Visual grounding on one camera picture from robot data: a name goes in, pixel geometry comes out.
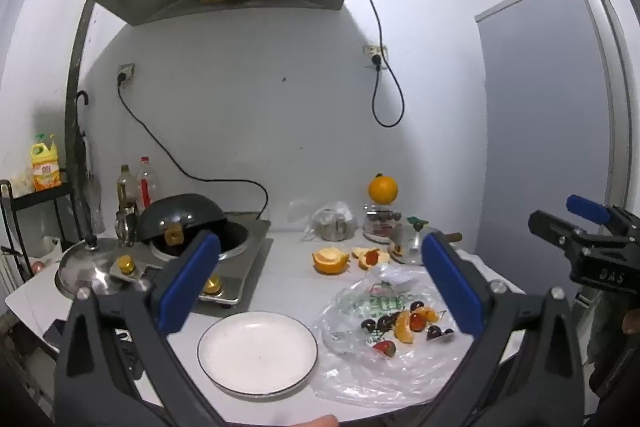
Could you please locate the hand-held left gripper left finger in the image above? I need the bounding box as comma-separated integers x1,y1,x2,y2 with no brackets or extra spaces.
54,229,236,427

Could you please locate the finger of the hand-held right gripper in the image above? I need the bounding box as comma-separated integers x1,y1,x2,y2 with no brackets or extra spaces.
566,194,640,238
528,209,608,258

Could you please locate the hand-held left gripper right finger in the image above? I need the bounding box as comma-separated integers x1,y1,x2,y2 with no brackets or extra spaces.
400,231,583,427

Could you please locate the white plate with dark rim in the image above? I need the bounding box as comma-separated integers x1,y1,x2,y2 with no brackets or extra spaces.
196,311,319,397

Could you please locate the large clear printed plastic bag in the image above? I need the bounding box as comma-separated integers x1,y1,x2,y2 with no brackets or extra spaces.
311,264,488,408

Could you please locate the steel pot lid wooden knob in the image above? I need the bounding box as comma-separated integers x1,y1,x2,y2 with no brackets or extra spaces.
390,217,436,258

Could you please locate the steel cooker with brass knobs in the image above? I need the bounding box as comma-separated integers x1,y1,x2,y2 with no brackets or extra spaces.
110,219,275,305

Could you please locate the clear jar of dried fruit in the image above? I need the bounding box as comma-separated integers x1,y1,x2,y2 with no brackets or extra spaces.
362,204,403,243

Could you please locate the orange peel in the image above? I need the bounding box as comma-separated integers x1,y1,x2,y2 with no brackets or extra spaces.
351,247,392,270

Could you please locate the large steel wok lid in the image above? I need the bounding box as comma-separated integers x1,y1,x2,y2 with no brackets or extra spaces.
55,234,131,298

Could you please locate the grey refrigerator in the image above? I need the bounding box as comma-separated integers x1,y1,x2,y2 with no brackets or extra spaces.
474,0,640,258

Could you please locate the dark oil bottle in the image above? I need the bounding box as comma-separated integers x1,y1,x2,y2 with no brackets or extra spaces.
116,164,138,212

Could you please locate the whole orange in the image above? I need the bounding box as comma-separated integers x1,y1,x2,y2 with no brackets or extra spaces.
368,174,399,206

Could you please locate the cut orange half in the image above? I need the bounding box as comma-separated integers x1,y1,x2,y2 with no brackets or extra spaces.
312,247,350,275

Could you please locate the small steel cup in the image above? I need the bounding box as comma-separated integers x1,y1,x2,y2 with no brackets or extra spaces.
320,219,351,242

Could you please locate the small crumpled clear bag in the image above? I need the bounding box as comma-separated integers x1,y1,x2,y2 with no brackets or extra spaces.
302,202,358,242

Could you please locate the black folded umbrella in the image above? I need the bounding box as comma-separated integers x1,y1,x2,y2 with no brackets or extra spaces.
74,91,106,233

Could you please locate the black metal rack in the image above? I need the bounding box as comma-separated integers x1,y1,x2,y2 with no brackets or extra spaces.
0,179,76,288

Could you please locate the yellow detergent bottle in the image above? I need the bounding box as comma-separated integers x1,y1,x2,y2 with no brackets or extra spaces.
31,134,63,192

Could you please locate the dark vertical pipe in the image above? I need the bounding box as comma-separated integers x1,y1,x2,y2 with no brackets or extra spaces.
64,0,98,142

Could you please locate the small steel pot wooden handle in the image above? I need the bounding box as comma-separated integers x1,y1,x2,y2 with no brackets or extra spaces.
389,229,463,265

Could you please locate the black wok with wooden handle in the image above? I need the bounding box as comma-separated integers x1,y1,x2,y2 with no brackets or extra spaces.
136,193,228,258

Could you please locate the black cooker power cable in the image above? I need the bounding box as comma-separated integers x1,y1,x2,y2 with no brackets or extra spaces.
117,74,271,220

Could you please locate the black range hood cable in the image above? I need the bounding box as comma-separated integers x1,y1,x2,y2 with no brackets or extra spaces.
356,0,406,128

